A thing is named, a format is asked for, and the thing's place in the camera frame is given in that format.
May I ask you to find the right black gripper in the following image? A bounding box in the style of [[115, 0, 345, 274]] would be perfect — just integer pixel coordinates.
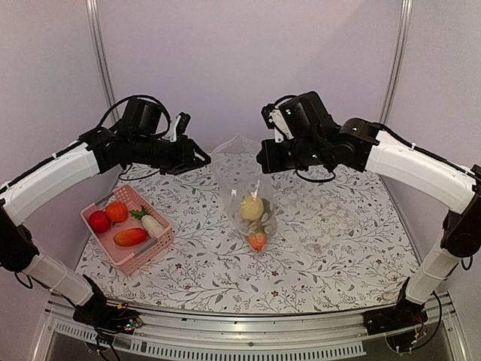
[[257, 135, 326, 173]]

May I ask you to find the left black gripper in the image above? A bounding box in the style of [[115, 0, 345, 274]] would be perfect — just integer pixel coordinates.
[[131, 133, 212, 175]]

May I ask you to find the clear zip top bag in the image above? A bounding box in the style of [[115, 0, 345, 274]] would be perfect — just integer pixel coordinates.
[[210, 135, 358, 259]]

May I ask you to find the orange green papaya toy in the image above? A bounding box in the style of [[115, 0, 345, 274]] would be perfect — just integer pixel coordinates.
[[247, 232, 268, 252]]

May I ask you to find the white garlic toy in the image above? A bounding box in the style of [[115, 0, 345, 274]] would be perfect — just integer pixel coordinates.
[[129, 206, 164, 238]]

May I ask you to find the orange red mango toy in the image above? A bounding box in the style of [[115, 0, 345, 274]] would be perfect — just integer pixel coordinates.
[[113, 228, 148, 247]]

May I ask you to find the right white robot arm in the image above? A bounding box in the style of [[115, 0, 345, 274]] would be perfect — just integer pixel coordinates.
[[256, 91, 480, 335]]

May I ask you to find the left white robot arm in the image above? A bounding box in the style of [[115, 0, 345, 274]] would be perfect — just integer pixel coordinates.
[[1, 95, 211, 331]]

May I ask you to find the pink plastic basket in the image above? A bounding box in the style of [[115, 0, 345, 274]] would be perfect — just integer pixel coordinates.
[[80, 184, 174, 275]]

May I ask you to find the floral tablecloth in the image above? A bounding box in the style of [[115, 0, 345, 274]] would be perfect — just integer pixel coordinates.
[[77, 166, 419, 314]]

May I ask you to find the red apple toy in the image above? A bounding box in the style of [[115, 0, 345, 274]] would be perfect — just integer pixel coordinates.
[[88, 211, 111, 233]]

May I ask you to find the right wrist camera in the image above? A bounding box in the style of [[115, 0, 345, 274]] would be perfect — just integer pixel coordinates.
[[261, 104, 293, 143]]

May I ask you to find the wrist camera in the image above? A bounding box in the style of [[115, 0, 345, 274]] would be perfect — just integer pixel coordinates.
[[164, 112, 191, 143], [261, 104, 293, 143]]

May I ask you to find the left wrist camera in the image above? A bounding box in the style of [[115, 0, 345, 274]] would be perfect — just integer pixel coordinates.
[[164, 112, 191, 143]]

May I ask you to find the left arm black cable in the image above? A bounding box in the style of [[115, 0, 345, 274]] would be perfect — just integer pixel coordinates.
[[95, 95, 172, 138]]

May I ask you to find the left aluminium frame post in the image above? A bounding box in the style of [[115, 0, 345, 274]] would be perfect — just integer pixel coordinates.
[[85, 0, 115, 106]]

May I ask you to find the aluminium frame post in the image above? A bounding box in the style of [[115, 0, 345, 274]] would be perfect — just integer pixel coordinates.
[[379, 0, 413, 124], [85, 0, 115, 106]]

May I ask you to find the right aluminium frame post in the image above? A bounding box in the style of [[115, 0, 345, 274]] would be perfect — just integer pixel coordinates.
[[379, 0, 413, 124]]

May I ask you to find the front aluminium rail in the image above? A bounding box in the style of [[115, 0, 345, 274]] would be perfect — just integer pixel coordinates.
[[33, 293, 470, 360]]

